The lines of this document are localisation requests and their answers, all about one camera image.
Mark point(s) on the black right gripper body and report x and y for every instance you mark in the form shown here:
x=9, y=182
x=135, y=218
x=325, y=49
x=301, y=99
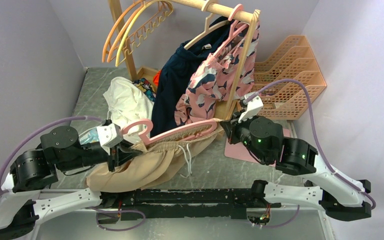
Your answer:
x=239, y=131

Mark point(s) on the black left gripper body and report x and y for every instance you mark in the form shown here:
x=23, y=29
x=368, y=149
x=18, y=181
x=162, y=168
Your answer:
x=113, y=157

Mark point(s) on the beige drawstring shorts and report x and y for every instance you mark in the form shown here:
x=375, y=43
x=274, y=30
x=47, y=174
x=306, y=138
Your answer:
x=159, y=161

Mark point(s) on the pink notched hanger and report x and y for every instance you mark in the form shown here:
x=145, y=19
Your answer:
x=189, y=136

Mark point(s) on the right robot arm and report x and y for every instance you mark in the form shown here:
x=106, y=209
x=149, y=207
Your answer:
x=343, y=200

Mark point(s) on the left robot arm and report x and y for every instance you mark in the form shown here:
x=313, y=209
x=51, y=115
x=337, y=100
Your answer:
x=59, y=150

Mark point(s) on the yellow hanger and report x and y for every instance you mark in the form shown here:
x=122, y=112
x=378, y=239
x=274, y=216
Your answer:
x=129, y=33

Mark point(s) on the pink hanger with garment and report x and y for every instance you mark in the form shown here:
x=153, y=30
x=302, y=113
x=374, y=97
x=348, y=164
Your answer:
x=233, y=32

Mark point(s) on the cream hanger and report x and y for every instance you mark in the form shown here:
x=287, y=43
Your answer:
x=207, y=30

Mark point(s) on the peach notched hanger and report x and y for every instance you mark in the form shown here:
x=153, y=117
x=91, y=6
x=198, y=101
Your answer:
x=145, y=26

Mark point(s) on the pink clipboard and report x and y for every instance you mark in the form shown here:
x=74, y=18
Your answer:
x=238, y=152

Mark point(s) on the blue toothbrush blister pack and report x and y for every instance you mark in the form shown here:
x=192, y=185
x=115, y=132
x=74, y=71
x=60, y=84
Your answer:
x=89, y=136

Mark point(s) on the pink shark print garment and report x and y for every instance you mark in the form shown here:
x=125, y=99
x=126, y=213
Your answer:
x=213, y=80

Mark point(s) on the white garment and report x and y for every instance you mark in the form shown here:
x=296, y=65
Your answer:
x=126, y=102

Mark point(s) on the colourful patterned garment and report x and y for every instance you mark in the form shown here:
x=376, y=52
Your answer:
x=147, y=88

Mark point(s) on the orange mesh garment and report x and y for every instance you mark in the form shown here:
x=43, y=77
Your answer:
x=156, y=78

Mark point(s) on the navy blue hanging garment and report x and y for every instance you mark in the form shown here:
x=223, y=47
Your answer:
x=176, y=73

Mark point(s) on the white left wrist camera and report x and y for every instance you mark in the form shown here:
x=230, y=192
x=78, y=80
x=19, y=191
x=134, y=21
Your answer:
x=109, y=136

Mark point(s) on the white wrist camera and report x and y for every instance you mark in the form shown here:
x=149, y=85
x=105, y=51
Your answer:
x=109, y=136
x=252, y=108

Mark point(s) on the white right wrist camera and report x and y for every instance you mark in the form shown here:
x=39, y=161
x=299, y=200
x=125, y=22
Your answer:
x=252, y=108

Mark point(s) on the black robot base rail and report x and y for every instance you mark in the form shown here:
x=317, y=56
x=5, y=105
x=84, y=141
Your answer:
x=191, y=203

